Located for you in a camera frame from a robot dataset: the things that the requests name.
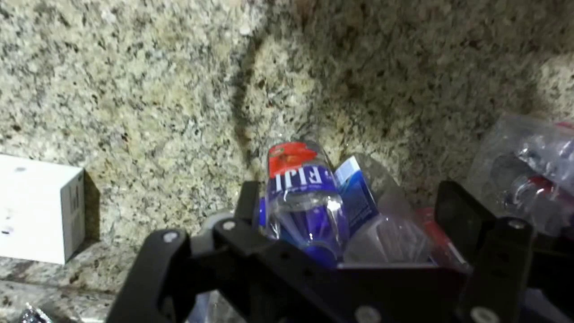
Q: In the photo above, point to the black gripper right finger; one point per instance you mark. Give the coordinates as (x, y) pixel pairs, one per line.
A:
(500, 263)

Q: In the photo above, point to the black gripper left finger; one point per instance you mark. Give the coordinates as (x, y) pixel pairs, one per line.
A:
(180, 276)

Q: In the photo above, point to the clear Fiji water bottle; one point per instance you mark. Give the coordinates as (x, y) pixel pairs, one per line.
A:
(302, 200)

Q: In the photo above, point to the clear blue-label water bottle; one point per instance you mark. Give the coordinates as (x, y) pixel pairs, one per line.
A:
(388, 234)

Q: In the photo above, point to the white cardboard box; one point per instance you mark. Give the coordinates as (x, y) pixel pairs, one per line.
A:
(37, 209)

